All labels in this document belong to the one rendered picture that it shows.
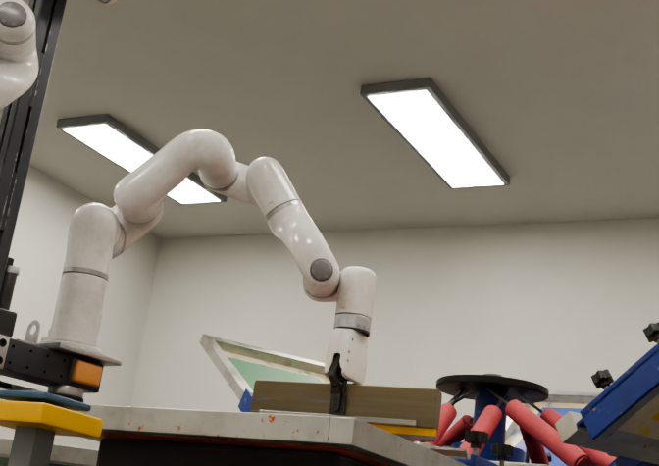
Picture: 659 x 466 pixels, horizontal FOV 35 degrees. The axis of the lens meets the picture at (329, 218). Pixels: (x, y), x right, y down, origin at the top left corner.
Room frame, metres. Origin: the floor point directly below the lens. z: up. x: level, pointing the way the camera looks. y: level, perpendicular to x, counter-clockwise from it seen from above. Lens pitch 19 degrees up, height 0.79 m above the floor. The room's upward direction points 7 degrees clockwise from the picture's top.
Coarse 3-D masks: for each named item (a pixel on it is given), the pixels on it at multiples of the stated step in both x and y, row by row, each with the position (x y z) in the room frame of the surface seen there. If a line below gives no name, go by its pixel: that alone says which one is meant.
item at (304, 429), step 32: (96, 416) 1.67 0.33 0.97; (128, 416) 1.64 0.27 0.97; (160, 416) 1.61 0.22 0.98; (192, 416) 1.58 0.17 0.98; (224, 416) 1.55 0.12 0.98; (256, 416) 1.53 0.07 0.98; (288, 416) 1.50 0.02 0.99; (320, 416) 1.48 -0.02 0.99; (352, 448) 1.49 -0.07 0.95; (384, 448) 1.55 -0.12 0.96; (416, 448) 1.65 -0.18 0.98
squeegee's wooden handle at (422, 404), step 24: (264, 384) 2.14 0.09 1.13; (288, 384) 2.12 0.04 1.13; (312, 384) 2.09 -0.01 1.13; (264, 408) 2.14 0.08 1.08; (288, 408) 2.11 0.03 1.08; (312, 408) 2.09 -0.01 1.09; (360, 408) 2.03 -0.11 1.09; (384, 408) 2.01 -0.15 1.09; (408, 408) 1.99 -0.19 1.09; (432, 408) 1.96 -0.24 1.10
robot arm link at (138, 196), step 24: (168, 144) 2.05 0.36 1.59; (192, 144) 2.02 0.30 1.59; (216, 144) 2.01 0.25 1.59; (144, 168) 2.04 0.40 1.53; (168, 168) 2.04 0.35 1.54; (192, 168) 2.05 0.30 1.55; (216, 168) 2.04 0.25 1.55; (120, 192) 2.05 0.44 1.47; (144, 192) 2.05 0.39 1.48; (168, 192) 2.08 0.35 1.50; (120, 216) 2.15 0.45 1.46; (144, 216) 2.10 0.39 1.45
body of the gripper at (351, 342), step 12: (336, 336) 2.03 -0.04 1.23; (348, 336) 2.02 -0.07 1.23; (360, 336) 2.05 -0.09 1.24; (336, 348) 2.03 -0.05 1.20; (348, 348) 2.02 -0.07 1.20; (360, 348) 2.06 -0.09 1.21; (348, 360) 2.03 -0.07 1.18; (360, 360) 2.07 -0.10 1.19; (348, 372) 2.03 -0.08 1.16; (360, 372) 2.08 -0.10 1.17; (360, 384) 2.09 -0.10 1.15
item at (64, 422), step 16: (0, 400) 1.45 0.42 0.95; (0, 416) 1.44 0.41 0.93; (16, 416) 1.43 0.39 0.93; (32, 416) 1.42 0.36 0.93; (48, 416) 1.42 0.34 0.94; (64, 416) 1.45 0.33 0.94; (80, 416) 1.48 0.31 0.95; (16, 432) 1.49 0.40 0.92; (32, 432) 1.47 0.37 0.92; (48, 432) 1.49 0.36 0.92; (64, 432) 1.49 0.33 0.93; (80, 432) 1.48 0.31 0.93; (96, 432) 1.51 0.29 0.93; (16, 448) 1.48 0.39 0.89; (32, 448) 1.47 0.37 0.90; (48, 448) 1.50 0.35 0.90; (16, 464) 1.48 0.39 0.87; (32, 464) 1.48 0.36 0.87; (48, 464) 1.50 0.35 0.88
